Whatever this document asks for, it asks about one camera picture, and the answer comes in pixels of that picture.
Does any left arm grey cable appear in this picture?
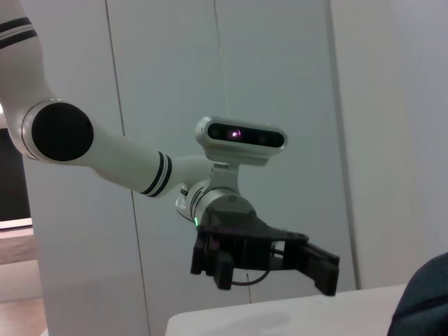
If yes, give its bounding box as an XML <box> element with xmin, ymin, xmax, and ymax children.
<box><xmin>229</xmin><ymin>244</ymin><xmax>285</xmax><ymax>286</ymax></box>

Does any dark teal lunch bag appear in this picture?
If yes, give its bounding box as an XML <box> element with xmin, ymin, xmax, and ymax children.
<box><xmin>386</xmin><ymin>251</ymin><xmax>448</xmax><ymax>336</ymax></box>

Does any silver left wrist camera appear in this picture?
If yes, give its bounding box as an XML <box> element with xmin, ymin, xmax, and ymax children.
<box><xmin>194</xmin><ymin>115</ymin><xmax>289</xmax><ymax>197</ymax></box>

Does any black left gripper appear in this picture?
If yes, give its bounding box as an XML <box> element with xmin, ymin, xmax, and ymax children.
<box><xmin>190</xmin><ymin>197</ymin><xmax>341</xmax><ymax>298</ymax></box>

